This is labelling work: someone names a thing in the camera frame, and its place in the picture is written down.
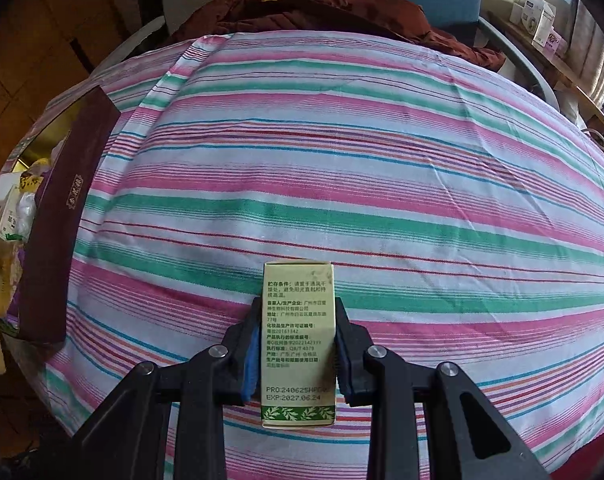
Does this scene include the long white foam board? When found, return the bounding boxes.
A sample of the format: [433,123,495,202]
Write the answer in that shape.
[89,16,167,80]

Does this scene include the striped pink green cloth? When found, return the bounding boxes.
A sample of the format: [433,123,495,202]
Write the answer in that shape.
[0,30,604,480]

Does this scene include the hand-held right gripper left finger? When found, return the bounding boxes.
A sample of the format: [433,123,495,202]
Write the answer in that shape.
[64,296,263,480]

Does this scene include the maroon quilted cloth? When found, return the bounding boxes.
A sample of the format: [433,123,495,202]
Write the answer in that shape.
[167,0,506,72]

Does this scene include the small white box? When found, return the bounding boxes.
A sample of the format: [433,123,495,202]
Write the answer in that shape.
[512,2,535,28]

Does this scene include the wooden wardrobe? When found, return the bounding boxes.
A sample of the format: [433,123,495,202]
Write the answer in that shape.
[0,0,148,201]

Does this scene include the white blue carton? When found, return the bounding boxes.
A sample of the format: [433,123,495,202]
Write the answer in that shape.
[530,0,557,50]

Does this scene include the small purple box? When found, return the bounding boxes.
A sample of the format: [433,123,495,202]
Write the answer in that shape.
[544,30,567,58]

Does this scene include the gold tin box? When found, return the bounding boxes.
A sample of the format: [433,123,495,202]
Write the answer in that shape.
[0,85,122,346]

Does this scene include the beige box green leaf print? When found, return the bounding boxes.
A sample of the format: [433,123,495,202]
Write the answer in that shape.
[260,259,339,428]

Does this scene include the red cloth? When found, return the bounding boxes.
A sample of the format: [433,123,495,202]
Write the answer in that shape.
[546,447,604,480]

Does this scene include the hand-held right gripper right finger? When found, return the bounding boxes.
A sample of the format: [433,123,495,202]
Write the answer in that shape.
[334,297,552,480]

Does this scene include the wooden side table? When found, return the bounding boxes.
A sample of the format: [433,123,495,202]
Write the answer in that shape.
[486,10,604,128]

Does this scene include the beige patterned curtain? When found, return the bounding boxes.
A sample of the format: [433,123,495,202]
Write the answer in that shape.
[574,5,604,106]

